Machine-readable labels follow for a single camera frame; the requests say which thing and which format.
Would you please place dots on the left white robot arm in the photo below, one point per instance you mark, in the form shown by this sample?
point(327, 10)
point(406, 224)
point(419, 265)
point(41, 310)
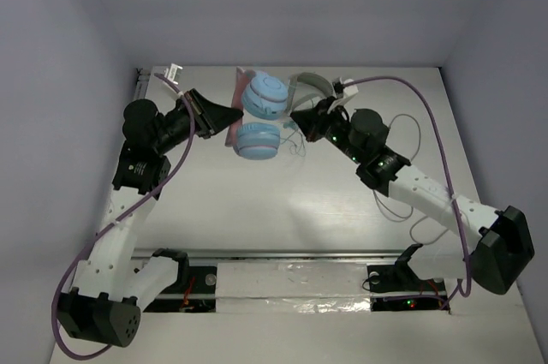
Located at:
point(107, 297)

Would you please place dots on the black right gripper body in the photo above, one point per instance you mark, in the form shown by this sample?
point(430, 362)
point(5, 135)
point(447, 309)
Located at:
point(333, 128)

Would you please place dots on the white grey headphones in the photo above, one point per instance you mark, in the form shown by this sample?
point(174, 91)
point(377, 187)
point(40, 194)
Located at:
point(318, 82)

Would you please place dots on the pink blue cat-ear headphones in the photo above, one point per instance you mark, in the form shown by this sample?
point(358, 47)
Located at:
point(266, 98)

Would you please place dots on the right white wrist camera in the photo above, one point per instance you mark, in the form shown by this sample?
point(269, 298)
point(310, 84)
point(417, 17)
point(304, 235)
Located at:
point(344, 92)

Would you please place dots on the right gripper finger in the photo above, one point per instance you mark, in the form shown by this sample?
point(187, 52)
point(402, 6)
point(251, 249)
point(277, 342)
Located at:
point(308, 128)
point(313, 114)

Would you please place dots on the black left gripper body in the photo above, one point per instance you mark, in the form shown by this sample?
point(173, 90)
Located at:
point(199, 113)

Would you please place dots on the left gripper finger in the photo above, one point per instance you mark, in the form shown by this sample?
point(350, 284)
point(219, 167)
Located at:
point(219, 120)
point(208, 109)

